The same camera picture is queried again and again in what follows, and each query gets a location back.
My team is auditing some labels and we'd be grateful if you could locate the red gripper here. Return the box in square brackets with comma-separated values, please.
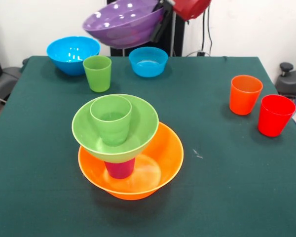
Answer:
[149, 0, 212, 43]

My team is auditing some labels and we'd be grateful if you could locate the purple bowl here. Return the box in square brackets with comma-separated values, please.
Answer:
[82, 0, 165, 49]

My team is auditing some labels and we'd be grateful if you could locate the small blue bowl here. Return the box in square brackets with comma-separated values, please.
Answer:
[128, 46, 169, 78]

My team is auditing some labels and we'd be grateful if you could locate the large blue bowl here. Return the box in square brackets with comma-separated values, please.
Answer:
[46, 36, 101, 76]

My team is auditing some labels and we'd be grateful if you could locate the green bowl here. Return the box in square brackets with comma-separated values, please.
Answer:
[72, 93, 160, 164]

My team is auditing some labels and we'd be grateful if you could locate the stepped green cup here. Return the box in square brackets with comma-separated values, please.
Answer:
[89, 95, 133, 146]

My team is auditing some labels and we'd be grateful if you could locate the orange bowl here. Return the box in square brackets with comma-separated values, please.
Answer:
[77, 121, 185, 201]

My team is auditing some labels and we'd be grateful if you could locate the purple cup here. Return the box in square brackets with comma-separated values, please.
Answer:
[104, 158, 136, 180]

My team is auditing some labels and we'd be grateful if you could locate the plain green cup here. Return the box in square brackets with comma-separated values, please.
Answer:
[82, 55, 112, 93]

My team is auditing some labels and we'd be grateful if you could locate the orange cup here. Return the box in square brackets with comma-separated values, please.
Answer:
[229, 75, 263, 116]

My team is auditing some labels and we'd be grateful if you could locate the grey base with knob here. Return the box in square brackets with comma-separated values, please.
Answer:
[276, 62, 296, 98]

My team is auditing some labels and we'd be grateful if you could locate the red cup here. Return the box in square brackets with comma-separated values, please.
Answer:
[258, 94, 296, 138]

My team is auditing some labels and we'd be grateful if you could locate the dark green table cloth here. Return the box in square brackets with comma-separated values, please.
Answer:
[0, 55, 296, 237]

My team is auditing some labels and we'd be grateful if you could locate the black hanging wall cable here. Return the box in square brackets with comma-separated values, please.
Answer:
[201, 4, 214, 57]

